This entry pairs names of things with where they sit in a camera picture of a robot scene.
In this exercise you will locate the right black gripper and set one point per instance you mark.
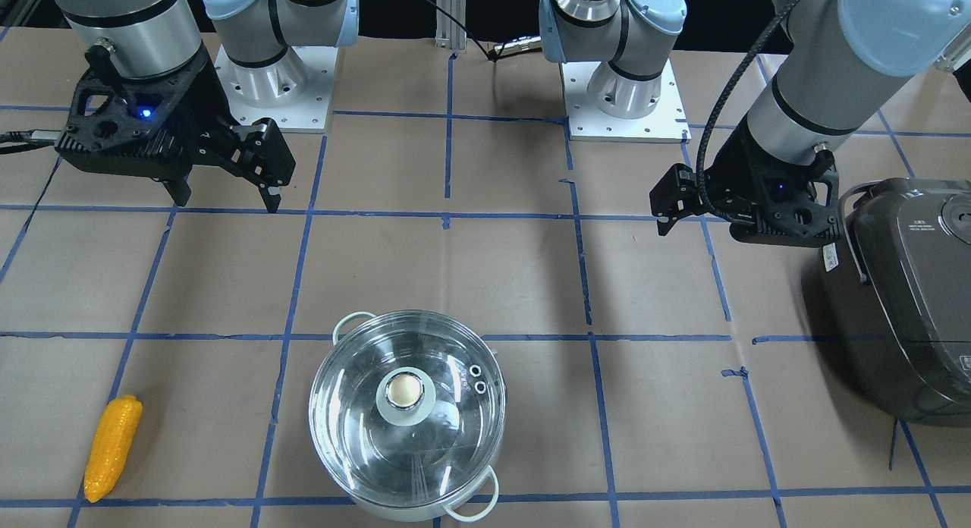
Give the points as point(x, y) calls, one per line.
point(203, 102)

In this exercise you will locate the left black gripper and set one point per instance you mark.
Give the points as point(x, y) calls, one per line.
point(734, 164)

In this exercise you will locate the yellow toy corn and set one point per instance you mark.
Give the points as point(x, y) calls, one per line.
point(113, 439)

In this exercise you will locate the glass pot lid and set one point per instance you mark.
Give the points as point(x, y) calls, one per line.
point(407, 406)

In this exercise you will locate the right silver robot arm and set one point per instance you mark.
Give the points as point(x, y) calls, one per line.
point(148, 38)

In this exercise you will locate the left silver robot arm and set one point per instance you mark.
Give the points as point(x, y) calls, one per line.
point(849, 57)

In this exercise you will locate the pale green steel pot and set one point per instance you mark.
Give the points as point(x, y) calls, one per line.
point(413, 437)

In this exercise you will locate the dark grey rice cooker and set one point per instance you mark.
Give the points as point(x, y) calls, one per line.
point(898, 289)

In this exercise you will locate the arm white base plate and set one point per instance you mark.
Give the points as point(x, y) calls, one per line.
point(296, 91)
point(667, 111)

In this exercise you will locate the aluminium frame post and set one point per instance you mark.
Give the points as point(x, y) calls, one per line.
point(448, 34)

